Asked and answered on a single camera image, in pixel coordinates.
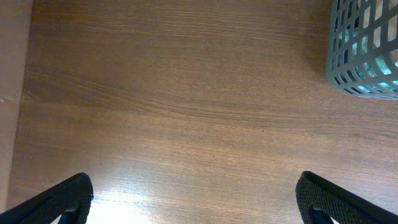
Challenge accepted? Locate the grey plastic basket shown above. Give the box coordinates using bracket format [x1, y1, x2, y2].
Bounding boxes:
[326, 0, 397, 101]

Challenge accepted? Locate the teal wet wipes pack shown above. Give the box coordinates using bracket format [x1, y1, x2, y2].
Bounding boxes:
[326, 31, 397, 100]

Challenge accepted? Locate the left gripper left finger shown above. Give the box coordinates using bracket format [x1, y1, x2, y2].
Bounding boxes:
[1, 173, 94, 224]

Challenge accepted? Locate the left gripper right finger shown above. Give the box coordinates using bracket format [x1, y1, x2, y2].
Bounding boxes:
[295, 171, 397, 224]

